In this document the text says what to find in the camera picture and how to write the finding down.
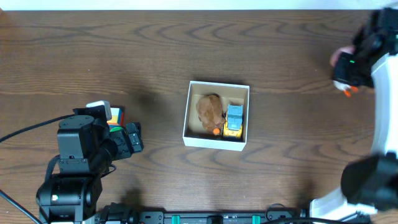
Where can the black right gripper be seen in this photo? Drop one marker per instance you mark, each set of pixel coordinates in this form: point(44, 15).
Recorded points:
point(338, 73)

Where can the yellow grey toy truck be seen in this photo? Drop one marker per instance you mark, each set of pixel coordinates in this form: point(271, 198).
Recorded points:
point(233, 126)

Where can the brown plush toy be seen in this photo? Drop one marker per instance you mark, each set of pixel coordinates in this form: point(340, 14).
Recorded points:
point(210, 113)

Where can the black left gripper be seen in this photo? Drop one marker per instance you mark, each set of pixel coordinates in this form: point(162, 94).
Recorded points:
point(125, 143)

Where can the white cardboard box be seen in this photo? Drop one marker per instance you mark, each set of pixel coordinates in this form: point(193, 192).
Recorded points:
point(230, 94)

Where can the multicoloured puzzle cube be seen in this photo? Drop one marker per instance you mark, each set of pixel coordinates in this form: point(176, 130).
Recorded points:
point(117, 118)

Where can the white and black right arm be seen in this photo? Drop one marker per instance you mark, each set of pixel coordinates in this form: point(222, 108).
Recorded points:
point(369, 185)

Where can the pink duck figurine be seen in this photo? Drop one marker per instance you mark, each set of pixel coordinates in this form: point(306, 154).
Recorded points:
point(346, 89)

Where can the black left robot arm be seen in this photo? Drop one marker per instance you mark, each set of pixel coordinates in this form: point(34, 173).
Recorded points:
point(87, 149)

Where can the black mounting rail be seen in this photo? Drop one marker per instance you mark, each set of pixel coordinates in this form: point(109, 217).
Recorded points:
point(120, 213)

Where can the green round spinner toy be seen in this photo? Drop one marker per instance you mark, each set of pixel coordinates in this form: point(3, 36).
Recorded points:
point(117, 128)

